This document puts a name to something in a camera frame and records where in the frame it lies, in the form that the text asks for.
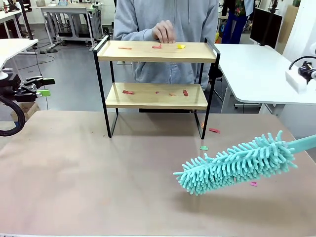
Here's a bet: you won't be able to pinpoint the brown cardboard panel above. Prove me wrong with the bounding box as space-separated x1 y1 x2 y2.
281 4 300 45

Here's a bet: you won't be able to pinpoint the wooden two-tier black-frame shelf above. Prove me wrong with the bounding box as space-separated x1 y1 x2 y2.
93 35 221 140

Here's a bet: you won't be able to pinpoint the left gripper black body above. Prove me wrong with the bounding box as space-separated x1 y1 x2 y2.
0 73 28 102

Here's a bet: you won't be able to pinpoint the black left arm cable bundle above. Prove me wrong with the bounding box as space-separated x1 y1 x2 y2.
0 95 27 137

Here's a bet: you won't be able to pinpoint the black office chair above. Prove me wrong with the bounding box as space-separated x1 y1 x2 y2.
208 64 224 83

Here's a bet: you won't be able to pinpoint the small white desk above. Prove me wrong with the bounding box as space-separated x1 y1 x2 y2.
0 39 40 73

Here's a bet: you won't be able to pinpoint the person in gray hoodie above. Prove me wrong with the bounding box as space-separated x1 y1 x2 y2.
113 0 220 90

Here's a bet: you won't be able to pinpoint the teal chenille duster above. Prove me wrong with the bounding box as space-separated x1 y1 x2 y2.
173 130 316 197

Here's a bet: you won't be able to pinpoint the large white desk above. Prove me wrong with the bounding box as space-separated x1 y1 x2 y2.
214 43 316 117

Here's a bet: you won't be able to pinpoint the brown cardboard box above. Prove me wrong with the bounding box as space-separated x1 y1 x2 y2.
10 102 41 122

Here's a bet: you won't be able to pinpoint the person's right hand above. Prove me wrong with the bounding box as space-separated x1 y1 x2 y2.
152 20 177 45

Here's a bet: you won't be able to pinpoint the black computer monitor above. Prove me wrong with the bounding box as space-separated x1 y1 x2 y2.
249 7 283 49

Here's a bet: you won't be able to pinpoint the person in blue trousers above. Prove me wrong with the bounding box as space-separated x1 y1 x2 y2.
221 0 255 44

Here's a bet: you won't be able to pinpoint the person's left forearm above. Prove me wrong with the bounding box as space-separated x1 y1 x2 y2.
197 29 220 90

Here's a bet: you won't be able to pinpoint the person's right forearm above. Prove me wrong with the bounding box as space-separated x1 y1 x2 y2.
113 28 158 42

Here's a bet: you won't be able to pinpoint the gray metal workbench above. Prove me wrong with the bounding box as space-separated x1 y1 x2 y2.
40 5 97 48

